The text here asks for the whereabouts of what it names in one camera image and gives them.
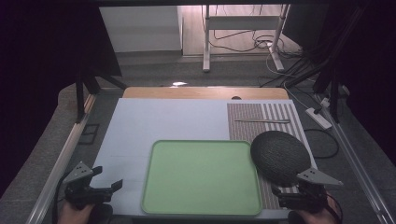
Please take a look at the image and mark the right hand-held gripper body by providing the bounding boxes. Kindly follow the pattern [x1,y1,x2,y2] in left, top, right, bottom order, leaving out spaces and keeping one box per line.
[277,167,345,215]

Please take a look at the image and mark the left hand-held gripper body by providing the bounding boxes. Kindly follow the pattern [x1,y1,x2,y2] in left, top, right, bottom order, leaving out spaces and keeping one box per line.
[62,161,114,211]

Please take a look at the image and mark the person's left hand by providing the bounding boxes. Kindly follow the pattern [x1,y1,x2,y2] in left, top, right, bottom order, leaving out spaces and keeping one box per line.
[57,201,95,224]

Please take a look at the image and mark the person's right hand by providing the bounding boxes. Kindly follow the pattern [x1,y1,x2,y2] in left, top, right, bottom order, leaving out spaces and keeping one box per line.
[294,196,343,224]

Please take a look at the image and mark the thin grey stick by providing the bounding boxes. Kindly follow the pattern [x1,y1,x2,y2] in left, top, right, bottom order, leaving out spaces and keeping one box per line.
[233,119,291,124]

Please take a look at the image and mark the striped woven placemat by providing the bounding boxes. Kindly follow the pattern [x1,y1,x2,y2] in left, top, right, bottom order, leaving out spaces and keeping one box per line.
[226,102,313,211]

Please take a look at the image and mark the black metal stand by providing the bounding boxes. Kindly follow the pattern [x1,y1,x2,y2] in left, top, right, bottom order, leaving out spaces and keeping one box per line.
[312,66,344,124]
[74,69,129,124]

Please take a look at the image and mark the green tray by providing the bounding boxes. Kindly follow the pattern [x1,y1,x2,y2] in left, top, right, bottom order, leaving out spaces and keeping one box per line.
[140,139,263,217]

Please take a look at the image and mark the white power strip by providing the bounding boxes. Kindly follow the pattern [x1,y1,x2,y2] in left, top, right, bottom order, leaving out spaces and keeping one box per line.
[304,106,333,131]

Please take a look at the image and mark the light blue board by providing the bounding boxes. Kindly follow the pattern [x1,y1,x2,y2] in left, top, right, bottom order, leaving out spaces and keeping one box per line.
[89,97,319,221]

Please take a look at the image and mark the dark curtain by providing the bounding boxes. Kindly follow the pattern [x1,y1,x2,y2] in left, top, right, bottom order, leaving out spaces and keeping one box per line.
[0,0,123,200]
[281,3,396,166]

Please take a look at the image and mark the white panel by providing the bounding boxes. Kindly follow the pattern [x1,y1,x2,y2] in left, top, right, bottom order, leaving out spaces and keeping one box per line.
[98,5,184,54]

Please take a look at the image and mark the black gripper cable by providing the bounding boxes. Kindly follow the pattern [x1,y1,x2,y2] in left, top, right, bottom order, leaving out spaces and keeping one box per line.
[323,190,345,224]

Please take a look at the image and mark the aluminium rail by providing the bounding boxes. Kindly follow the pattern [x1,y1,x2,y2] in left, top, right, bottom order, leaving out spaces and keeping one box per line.
[25,92,98,224]
[316,92,396,224]

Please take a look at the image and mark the black looped cable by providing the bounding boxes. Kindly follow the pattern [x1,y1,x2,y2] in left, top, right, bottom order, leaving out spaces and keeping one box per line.
[303,128,341,160]

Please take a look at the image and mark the white cable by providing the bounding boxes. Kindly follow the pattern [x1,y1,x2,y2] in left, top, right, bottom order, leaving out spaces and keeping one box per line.
[265,50,316,110]

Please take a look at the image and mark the black floor cables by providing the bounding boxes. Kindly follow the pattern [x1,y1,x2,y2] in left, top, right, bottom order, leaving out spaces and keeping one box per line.
[210,4,303,61]

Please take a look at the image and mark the white desk frame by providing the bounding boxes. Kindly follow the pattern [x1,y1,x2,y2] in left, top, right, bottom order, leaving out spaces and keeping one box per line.
[202,4,291,74]

